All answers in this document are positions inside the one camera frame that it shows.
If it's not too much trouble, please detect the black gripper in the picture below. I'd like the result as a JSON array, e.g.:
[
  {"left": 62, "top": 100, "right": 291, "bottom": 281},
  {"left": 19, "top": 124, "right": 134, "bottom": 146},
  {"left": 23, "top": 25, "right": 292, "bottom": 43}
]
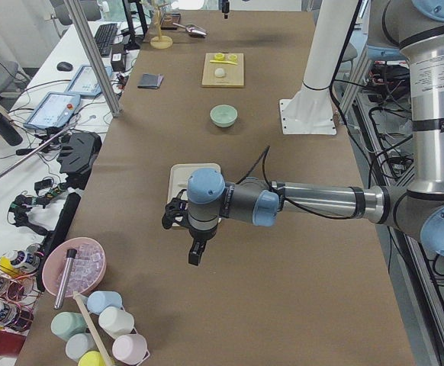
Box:
[{"left": 162, "top": 190, "right": 208, "bottom": 266}]

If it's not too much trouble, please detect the white steamed bun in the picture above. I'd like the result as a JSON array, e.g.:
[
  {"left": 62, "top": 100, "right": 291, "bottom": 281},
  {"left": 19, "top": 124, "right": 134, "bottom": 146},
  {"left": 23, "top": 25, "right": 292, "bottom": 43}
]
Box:
[{"left": 214, "top": 68, "right": 226, "bottom": 79}]

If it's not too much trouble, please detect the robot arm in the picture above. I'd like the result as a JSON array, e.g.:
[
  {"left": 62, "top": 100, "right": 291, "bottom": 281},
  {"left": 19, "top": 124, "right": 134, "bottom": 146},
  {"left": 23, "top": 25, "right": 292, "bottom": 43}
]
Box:
[{"left": 162, "top": 1, "right": 444, "bottom": 265}]

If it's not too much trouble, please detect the pink bowl with ice cubes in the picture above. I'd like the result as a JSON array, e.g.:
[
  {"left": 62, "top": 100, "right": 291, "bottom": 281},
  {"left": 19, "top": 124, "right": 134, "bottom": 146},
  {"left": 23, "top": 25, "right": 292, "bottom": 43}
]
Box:
[{"left": 42, "top": 237, "right": 107, "bottom": 297}]

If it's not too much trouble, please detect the mint green bowl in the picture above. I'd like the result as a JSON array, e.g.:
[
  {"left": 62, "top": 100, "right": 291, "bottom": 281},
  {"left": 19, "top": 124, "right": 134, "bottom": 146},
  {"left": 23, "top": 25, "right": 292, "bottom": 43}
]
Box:
[{"left": 210, "top": 104, "right": 238, "bottom": 128}]

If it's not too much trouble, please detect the cream rabbit tray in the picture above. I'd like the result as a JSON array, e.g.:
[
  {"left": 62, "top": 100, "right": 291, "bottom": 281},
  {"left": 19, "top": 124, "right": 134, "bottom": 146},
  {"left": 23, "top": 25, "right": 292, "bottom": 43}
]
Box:
[{"left": 168, "top": 163, "right": 225, "bottom": 231}]

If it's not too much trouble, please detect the white cup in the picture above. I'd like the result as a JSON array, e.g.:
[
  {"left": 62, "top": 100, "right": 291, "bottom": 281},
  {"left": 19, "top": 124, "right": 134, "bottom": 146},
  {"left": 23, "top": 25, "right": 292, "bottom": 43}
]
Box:
[{"left": 98, "top": 307, "right": 134, "bottom": 339}]

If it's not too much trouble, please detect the light blue cup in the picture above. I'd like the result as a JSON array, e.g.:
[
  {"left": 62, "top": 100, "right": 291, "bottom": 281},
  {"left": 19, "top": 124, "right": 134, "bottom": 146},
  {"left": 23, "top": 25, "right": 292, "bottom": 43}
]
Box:
[{"left": 87, "top": 291, "right": 123, "bottom": 315}]

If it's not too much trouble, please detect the pink cup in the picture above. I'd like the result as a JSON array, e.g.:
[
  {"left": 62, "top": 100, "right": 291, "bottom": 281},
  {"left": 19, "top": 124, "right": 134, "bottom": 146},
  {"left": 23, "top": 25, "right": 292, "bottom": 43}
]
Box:
[{"left": 112, "top": 334, "right": 148, "bottom": 364}]

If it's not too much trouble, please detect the metal tube with black cap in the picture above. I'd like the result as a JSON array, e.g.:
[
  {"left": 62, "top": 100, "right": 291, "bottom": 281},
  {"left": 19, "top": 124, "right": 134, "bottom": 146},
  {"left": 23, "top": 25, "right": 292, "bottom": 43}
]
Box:
[{"left": 53, "top": 249, "right": 77, "bottom": 310}]

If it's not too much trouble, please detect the wooden stick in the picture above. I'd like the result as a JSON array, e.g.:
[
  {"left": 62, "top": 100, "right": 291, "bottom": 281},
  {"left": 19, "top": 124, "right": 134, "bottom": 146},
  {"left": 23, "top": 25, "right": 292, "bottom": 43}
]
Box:
[{"left": 72, "top": 292, "right": 114, "bottom": 366}]

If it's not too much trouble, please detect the black plastic device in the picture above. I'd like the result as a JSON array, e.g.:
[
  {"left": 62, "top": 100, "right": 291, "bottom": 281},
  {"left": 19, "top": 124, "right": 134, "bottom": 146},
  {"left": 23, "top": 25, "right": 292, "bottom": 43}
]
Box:
[{"left": 56, "top": 132, "right": 102, "bottom": 190}]

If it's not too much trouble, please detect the mint green cup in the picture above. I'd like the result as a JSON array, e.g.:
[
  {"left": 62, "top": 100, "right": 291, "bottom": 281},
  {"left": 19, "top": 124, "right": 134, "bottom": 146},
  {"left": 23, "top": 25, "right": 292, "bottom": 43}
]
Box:
[{"left": 50, "top": 312, "right": 87, "bottom": 342}]

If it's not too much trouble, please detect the yellow cup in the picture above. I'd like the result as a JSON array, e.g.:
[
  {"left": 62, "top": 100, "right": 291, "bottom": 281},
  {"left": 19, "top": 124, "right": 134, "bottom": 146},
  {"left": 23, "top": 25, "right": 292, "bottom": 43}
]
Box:
[{"left": 78, "top": 351, "right": 106, "bottom": 366}]

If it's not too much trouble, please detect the grey cup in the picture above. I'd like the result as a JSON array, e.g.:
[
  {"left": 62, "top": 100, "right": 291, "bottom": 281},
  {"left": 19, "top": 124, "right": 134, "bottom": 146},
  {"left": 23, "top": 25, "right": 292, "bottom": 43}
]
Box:
[{"left": 65, "top": 333, "right": 97, "bottom": 362}]

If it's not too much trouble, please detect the grey folded cloth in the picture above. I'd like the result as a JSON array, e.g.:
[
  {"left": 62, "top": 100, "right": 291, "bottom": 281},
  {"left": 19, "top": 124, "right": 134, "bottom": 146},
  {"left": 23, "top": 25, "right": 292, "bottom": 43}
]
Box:
[{"left": 137, "top": 73, "right": 164, "bottom": 89}]

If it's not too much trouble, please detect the bamboo cutting board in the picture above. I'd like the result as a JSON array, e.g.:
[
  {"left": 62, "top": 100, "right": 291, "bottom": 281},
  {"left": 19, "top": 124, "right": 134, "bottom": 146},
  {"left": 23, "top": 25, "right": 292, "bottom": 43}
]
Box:
[{"left": 201, "top": 52, "right": 245, "bottom": 88}]

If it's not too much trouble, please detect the yellow plastic knife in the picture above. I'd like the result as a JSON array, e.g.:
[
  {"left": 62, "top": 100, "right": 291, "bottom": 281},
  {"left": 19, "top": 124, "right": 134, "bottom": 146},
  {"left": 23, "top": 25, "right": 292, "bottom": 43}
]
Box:
[{"left": 209, "top": 59, "right": 238, "bottom": 66}]

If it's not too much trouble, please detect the near teach pendant tablet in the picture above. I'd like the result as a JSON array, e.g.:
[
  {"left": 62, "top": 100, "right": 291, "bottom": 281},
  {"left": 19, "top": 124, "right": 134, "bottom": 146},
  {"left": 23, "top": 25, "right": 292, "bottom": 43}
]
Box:
[{"left": 24, "top": 92, "right": 81, "bottom": 130}]

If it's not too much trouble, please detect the teach pendant tablet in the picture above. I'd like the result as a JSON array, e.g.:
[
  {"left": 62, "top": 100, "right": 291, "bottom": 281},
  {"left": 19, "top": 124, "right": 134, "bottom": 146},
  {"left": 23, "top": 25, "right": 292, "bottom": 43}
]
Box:
[
  {"left": 24, "top": 92, "right": 81, "bottom": 130},
  {"left": 65, "top": 64, "right": 101, "bottom": 98}
]

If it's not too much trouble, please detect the far teach pendant tablet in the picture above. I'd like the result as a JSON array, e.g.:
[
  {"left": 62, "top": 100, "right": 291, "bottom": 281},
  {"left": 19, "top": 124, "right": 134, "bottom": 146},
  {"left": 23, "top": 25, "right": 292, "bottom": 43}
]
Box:
[{"left": 65, "top": 64, "right": 101, "bottom": 98}]

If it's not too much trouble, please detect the wooden mug tree stand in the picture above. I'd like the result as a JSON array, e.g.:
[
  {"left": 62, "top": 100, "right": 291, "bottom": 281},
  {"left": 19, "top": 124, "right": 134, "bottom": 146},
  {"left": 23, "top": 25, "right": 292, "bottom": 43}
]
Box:
[{"left": 146, "top": 1, "right": 173, "bottom": 50}]

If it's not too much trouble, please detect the metal scoop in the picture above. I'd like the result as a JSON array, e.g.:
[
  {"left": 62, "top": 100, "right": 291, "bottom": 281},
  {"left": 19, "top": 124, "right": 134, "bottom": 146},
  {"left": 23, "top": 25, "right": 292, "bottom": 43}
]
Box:
[{"left": 174, "top": 23, "right": 208, "bottom": 38}]

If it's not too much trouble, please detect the black computer mouse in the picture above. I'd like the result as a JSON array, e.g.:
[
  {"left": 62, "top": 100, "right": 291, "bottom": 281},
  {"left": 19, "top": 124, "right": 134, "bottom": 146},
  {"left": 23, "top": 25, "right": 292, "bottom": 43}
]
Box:
[{"left": 56, "top": 61, "right": 73, "bottom": 72}]

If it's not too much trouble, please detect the dark wooden tray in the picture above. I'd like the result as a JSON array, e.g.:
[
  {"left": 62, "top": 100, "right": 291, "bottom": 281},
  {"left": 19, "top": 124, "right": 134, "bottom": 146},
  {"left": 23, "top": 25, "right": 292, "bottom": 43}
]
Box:
[{"left": 161, "top": 13, "right": 181, "bottom": 31}]

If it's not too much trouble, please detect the black keyboard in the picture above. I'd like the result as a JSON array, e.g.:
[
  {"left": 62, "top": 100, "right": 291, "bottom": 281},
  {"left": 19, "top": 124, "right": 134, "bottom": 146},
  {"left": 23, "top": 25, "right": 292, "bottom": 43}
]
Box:
[{"left": 94, "top": 23, "right": 117, "bottom": 57}]

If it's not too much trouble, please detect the black water bottle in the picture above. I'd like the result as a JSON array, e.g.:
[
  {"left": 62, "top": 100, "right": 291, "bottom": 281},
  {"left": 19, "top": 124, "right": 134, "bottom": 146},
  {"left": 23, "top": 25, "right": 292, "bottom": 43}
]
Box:
[{"left": 0, "top": 112, "right": 23, "bottom": 146}]

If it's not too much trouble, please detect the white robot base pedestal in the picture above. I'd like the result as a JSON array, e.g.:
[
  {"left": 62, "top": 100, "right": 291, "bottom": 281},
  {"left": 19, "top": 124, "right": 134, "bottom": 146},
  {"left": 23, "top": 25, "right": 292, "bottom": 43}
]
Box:
[{"left": 280, "top": 0, "right": 362, "bottom": 135}]

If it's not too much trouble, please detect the aluminium frame post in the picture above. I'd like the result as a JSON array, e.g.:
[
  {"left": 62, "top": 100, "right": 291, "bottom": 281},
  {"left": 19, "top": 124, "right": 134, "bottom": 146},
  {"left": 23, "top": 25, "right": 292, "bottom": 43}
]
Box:
[{"left": 64, "top": 0, "right": 121, "bottom": 117}]

